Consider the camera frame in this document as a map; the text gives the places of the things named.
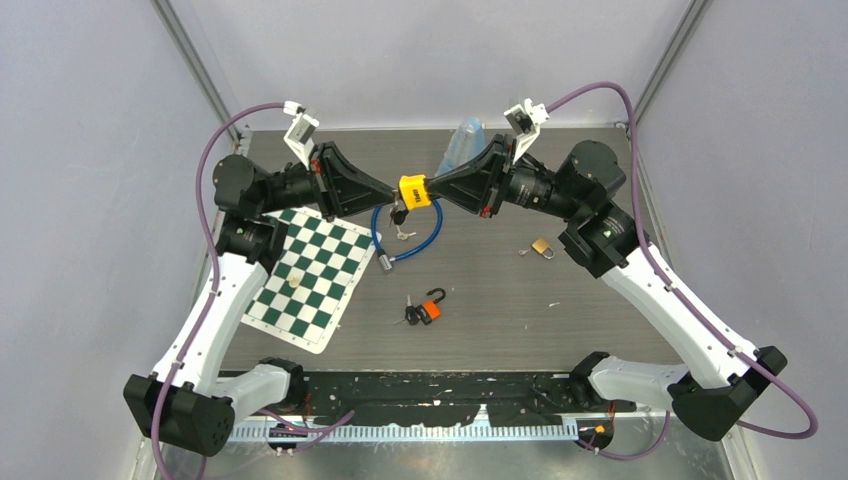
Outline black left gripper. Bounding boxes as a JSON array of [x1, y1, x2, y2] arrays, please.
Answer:
[[260, 141, 395, 221]]

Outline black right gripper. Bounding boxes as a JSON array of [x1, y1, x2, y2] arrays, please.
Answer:
[[429, 133, 585, 221]]

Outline yellow padlock key bunch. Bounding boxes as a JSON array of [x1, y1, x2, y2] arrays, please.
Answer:
[[389, 201, 409, 228]]

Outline yellow padlock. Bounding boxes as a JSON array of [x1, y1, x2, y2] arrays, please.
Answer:
[[398, 174, 432, 211]]

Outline small silver keys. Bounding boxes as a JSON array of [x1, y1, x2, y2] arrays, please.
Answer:
[[396, 226, 416, 241]]

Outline blue cable lock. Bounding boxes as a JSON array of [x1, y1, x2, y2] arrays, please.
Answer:
[[370, 198, 444, 274]]

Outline brass padlock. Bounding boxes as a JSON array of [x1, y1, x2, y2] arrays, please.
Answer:
[[531, 238, 556, 260]]

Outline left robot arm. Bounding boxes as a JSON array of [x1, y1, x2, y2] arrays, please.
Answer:
[[123, 142, 396, 457]]

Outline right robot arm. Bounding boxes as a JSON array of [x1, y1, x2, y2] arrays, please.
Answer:
[[424, 135, 787, 441]]

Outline black headed key bunch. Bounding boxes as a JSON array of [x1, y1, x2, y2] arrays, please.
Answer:
[[395, 295, 421, 326]]

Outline blue translucent metronome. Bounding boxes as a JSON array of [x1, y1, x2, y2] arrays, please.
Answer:
[[436, 117, 486, 176]]

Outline green white chessboard mat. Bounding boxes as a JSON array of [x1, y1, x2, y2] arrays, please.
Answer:
[[242, 207, 375, 354]]

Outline orange black padlock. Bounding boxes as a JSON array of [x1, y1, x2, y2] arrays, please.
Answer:
[[416, 287, 446, 325]]

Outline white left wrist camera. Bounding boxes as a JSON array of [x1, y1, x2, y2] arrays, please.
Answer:
[[283, 101, 320, 168]]

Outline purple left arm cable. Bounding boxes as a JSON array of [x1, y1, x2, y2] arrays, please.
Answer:
[[150, 101, 289, 480]]

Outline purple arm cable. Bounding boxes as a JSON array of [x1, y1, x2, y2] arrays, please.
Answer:
[[546, 81, 819, 440], [150, 101, 289, 480]]

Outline slotted cable duct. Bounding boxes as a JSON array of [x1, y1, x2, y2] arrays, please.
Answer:
[[228, 418, 579, 444]]

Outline aluminium corner post left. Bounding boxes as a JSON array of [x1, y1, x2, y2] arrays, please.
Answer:
[[150, 0, 241, 123]]

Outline aluminium corner post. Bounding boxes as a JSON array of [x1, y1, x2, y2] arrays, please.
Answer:
[[634, 0, 713, 124], [150, 0, 241, 123]]

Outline aluminium corner post right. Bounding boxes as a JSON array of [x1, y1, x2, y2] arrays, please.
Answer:
[[634, 0, 713, 124]]

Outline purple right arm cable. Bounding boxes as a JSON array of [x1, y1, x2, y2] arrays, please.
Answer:
[[546, 81, 819, 440]]

